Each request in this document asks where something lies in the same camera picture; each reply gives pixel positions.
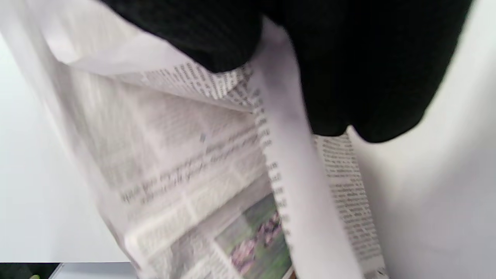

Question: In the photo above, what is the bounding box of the person's right hand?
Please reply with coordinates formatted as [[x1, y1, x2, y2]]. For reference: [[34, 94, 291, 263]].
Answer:
[[101, 0, 473, 143]]

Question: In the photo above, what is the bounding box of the printed newspaper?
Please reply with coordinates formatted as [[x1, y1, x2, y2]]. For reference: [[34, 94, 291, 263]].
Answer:
[[0, 0, 389, 279]]

